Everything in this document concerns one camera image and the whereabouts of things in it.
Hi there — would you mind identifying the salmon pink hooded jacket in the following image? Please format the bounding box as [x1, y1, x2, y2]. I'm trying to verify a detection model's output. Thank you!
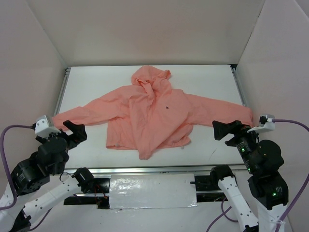
[53, 65, 253, 160]

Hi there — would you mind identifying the white foil covered panel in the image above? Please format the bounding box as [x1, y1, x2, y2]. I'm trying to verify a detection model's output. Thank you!
[109, 174, 197, 209]

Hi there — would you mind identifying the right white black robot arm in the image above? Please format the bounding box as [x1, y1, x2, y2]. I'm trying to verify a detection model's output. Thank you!
[210, 116, 289, 232]

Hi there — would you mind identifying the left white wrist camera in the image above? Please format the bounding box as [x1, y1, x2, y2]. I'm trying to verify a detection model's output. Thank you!
[35, 115, 60, 138]

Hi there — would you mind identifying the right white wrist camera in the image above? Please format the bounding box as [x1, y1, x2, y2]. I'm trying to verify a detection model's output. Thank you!
[247, 114, 275, 134]

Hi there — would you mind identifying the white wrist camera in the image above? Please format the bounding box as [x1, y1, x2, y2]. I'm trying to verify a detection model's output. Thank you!
[247, 114, 275, 134]
[35, 115, 60, 138]

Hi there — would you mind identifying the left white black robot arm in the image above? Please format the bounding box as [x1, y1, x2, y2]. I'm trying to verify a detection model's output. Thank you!
[0, 117, 95, 232]

